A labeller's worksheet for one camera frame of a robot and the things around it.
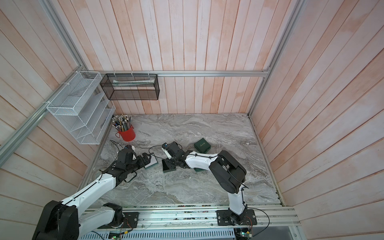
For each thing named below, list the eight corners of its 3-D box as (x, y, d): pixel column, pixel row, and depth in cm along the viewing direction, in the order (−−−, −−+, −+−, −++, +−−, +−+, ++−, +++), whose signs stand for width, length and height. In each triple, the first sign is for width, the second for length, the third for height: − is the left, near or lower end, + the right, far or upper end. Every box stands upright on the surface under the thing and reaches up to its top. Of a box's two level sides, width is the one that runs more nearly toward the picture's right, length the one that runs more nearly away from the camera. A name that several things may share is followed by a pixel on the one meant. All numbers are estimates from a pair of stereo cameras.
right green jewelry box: (202, 155, 100) (203, 152, 97) (194, 146, 104) (194, 143, 101) (211, 148, 103) (212, 145, 100) (202, 140, 107) (202, 137, 104)
